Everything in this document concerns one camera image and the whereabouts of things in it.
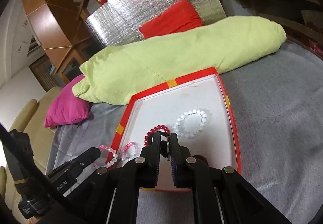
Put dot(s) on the silver foil mat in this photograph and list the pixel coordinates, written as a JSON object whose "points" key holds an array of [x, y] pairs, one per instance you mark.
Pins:
{"points": [[131, 11]]}

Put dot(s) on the light green bolster pillow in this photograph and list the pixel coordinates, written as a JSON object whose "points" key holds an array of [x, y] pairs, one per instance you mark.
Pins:
{"points": [[176, 57]]}

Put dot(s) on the magenta pillow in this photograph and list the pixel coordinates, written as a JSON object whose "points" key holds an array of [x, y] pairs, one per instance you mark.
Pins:
{"points": [[65, 107]]}

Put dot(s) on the red box with white inside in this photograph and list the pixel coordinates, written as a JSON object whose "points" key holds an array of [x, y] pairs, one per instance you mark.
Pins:
{"points": [[214, 145]]}

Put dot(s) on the pink patterned cloth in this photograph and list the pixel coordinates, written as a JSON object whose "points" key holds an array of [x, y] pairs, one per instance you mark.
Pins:
{"points": [[316, 49]]}

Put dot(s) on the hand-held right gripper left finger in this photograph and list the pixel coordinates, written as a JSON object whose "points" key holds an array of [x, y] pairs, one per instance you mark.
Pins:
{"points": [[157, 160]]}

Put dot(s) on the brown wooden cabinet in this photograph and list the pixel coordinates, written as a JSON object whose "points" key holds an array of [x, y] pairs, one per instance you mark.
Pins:
{"points": [[48, 19]]}

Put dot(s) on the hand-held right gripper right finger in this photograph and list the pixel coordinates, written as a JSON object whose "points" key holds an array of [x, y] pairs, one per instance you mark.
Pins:
{"points": [[173, 163]]}

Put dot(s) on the small metal jewelry piece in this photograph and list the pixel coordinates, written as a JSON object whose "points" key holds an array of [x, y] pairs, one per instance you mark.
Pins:
{"points": [[167, 149]]}

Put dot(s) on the brown woven blind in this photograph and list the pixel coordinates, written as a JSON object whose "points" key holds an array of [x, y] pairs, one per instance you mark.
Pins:
{"points": [[43, 75]]}

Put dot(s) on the red pillow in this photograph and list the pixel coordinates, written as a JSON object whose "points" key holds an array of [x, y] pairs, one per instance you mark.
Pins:
{"points": [[171, 21]]}

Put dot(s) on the grey bedsheet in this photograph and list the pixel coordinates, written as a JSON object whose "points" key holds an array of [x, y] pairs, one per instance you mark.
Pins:
{"points": [[272, 125]]}

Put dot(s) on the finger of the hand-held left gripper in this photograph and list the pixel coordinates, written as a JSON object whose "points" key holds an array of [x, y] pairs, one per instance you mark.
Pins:
{"points": [[88, 157]]}

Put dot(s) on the beige sofa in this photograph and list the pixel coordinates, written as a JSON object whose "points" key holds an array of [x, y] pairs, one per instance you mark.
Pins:
{"points": [[37, 117]]}

